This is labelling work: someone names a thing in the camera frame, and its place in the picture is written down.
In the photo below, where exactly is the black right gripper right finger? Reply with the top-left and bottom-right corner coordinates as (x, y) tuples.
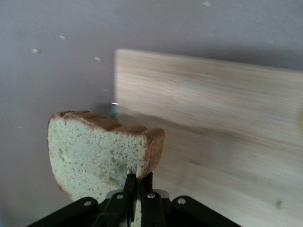
(141, 172), (167, 227)

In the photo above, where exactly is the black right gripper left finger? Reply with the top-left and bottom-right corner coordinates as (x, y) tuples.
(91, 174), (138, 227)

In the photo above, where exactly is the plain brown bread slice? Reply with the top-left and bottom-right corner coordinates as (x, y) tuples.
(47, 110), (166, 227)

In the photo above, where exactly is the wooden cutting board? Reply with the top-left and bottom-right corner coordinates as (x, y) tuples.
(110, 49), (303, 227)

